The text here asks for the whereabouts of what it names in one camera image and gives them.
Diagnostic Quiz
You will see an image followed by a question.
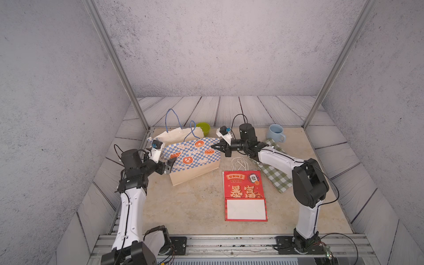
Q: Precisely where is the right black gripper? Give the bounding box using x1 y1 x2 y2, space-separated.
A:
210 138 248 159

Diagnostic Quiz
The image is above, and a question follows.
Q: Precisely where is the blue checkered paper bag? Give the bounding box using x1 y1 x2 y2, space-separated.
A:
148 120 221 186

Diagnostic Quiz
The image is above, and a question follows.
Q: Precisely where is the red and white paper bag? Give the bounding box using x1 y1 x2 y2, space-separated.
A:
223 157 268 222

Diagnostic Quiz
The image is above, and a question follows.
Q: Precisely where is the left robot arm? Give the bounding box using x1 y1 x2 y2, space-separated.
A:
100 148 177 265

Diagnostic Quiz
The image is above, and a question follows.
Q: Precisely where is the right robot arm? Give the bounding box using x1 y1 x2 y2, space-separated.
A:
212 123 330 254

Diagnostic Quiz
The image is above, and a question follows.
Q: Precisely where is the green bowl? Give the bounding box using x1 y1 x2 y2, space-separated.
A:
196 122 211 137

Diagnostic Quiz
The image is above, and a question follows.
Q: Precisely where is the light blue mug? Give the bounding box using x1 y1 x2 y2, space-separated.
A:
266 124 287 142

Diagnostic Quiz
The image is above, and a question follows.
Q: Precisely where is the green checkered cloth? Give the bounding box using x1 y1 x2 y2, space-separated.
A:
252 160 293 193

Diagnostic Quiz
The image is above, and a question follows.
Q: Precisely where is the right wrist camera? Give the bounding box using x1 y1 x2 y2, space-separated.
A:
216 126 233 145

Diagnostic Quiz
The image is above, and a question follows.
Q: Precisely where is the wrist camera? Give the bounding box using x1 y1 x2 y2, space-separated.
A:
149 139 163 163
216 126 233 145

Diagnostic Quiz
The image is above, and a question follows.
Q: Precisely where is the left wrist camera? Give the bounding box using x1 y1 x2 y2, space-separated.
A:
149 139 163 163

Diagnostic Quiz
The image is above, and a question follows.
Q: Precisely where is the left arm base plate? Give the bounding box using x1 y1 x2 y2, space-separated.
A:
159 236 187 256

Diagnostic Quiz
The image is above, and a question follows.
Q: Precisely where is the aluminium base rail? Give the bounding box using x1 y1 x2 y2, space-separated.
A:
157 233 379 265

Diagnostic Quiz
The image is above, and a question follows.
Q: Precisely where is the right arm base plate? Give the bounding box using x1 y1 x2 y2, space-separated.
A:
273 236 326 255

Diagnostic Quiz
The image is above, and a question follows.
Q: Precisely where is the left metal frame post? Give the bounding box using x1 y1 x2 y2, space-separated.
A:
83 0 150 131

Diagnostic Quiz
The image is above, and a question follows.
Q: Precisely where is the metal frame post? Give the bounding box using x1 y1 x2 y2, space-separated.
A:
83 0 150 131
302 0 377 130

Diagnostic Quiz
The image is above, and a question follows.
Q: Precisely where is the right metal frame post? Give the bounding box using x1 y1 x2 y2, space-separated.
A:
302 0 377 130

